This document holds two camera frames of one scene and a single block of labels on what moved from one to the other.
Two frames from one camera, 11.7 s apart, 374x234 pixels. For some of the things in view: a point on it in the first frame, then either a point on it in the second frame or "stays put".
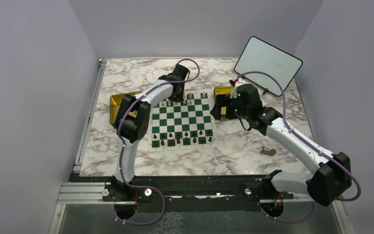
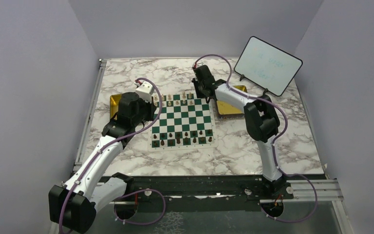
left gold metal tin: (115, 101) stays put
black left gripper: (179, 98) → (152, 107)
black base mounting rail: (194, 193) stays put
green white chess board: (187, 125) stays put
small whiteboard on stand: (259, 56) stays put
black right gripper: (222, 100) → (198, 95)
